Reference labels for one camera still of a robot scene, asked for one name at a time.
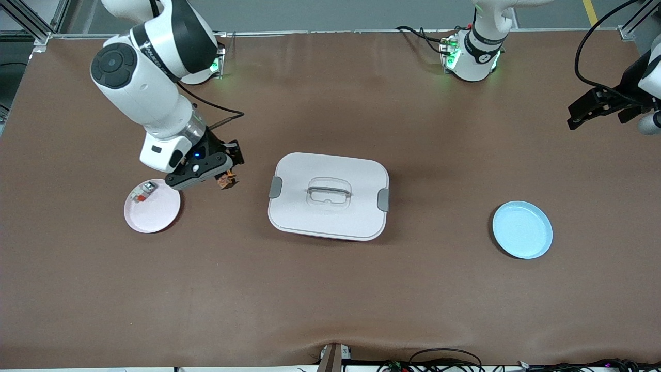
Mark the white circuit breaker orange lever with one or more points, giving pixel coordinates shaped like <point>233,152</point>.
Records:
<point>143,192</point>

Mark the black orange push-button switch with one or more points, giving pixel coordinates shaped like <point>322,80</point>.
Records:
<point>227,182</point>

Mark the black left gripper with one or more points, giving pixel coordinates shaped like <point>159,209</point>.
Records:
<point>629,82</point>

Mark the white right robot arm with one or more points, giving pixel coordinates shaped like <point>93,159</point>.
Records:
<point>150,98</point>

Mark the pink round plate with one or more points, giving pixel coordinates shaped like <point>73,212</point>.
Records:
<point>155,214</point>

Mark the light blue round plate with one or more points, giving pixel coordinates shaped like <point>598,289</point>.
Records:
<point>521,230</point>

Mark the aluminium frame post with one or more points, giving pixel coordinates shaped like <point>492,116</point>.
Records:
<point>31,20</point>
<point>638,23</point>

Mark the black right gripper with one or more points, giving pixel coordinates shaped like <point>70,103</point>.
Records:
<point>213,146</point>

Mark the silver table edge rail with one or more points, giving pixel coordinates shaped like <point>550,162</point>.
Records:
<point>330,32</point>

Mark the brown table clamp bracket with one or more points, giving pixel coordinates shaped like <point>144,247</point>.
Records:
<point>333,359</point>

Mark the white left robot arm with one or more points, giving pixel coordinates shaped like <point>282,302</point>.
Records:
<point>475,62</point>

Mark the white lidded storage box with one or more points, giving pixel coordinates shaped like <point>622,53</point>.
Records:
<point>330,217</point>

